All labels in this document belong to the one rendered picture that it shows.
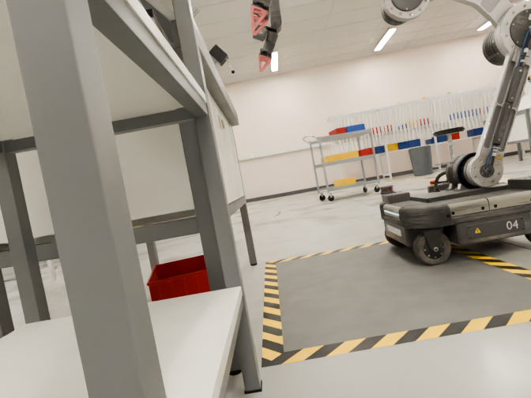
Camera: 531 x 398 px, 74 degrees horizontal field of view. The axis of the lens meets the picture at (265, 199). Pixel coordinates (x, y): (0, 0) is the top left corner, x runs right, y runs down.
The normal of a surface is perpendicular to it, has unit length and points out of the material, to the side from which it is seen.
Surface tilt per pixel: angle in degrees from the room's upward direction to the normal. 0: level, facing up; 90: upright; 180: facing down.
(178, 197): 90
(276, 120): 90
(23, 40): 90
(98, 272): 90
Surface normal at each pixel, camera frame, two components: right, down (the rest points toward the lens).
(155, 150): -0.01, 0.04
